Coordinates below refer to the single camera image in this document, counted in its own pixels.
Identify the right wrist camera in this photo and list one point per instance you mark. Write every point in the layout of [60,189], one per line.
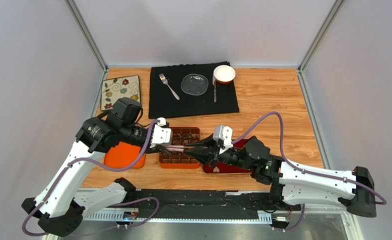
[223,135]

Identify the orange chocolate box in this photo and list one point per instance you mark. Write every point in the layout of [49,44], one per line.
[175,160]

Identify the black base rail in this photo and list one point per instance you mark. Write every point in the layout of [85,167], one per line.
[198,206]

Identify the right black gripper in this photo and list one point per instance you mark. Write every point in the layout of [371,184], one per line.
[214,156]

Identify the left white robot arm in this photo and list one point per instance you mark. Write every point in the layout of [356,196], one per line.
[58,208]

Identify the red lacquer tray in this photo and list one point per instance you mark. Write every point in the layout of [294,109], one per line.
[227,169]

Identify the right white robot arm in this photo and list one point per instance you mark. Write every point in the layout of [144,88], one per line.
[292,183]

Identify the dark handled knife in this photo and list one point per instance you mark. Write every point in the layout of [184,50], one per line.
[214,93]

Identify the clear glass plate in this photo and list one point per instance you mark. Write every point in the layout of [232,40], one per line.
[194,84]

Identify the silver fork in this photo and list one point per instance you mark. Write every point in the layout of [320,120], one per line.
[165,82]

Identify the pink handled metal tongs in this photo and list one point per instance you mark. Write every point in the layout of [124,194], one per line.
[182,148]

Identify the floral square plate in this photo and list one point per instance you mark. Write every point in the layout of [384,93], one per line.
[117,88]

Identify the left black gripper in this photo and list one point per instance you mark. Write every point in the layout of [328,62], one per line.
[157,149]

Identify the white orange bowl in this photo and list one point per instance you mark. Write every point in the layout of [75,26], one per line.
[223,74]

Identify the orange tin lid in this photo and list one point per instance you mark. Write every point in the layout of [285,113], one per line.
[121,156]

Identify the black cloth mat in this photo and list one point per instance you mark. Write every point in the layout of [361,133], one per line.
[163,104]

